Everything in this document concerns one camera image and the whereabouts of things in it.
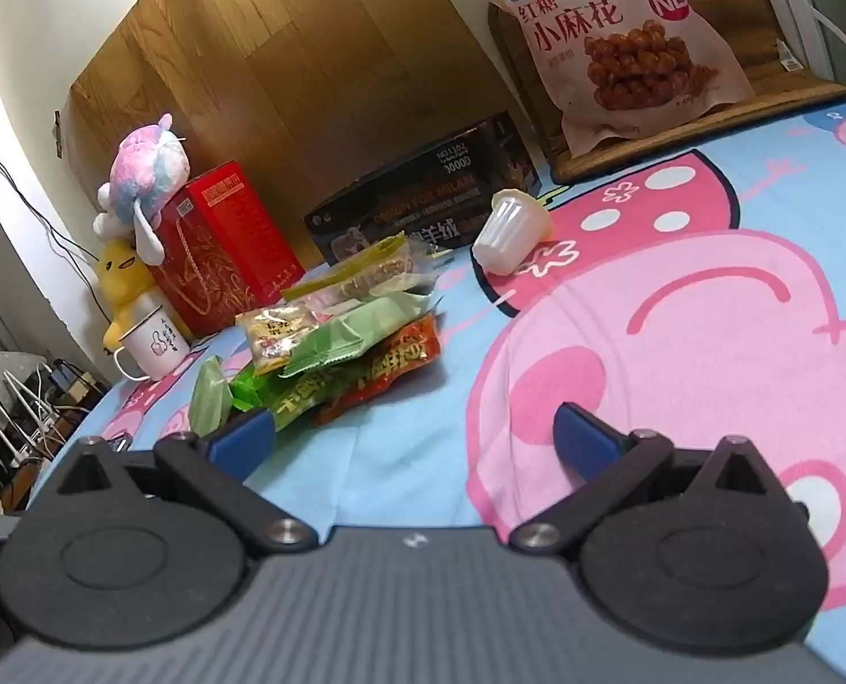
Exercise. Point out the yellow white snack packet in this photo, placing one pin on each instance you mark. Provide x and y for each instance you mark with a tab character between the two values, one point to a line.
273	335

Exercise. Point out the black printed box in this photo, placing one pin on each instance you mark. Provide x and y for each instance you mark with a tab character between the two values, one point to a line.
409	192

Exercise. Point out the white enamel mug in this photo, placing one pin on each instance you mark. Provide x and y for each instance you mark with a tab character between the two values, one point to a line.
156	345

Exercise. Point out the white jelly cup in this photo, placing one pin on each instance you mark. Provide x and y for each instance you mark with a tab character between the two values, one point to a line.
508	231

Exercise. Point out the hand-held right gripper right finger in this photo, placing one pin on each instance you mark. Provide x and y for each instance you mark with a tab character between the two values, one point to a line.
583	438

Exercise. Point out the red gift box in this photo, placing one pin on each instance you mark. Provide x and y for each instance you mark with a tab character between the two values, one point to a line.
230	256

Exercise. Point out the wood grain board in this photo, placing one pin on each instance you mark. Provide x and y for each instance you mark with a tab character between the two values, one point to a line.
287	50

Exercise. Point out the bright green snack packet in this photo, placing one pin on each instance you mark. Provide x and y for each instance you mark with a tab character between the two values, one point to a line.
302	399

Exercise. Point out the large pink snack bag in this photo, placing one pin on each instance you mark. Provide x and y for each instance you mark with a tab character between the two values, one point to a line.
608	14

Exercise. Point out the yellow duck plush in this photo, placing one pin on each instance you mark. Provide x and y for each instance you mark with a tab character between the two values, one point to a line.
127	281

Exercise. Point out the pastel plush toy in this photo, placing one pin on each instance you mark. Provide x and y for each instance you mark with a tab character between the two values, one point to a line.
145	160

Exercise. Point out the small light green snack packet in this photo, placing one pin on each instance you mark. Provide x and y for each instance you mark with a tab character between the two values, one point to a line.
209	392

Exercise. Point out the long green brown snack packet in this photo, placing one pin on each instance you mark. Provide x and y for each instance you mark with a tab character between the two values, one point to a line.
366	274

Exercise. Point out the cartoon pig printed blanket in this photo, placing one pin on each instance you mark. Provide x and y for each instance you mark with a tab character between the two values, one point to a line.
409	456

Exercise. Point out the red orange snack packet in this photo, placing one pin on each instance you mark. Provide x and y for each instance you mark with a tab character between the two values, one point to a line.
387	370

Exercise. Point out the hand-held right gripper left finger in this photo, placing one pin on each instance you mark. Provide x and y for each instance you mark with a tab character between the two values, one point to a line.
241	438

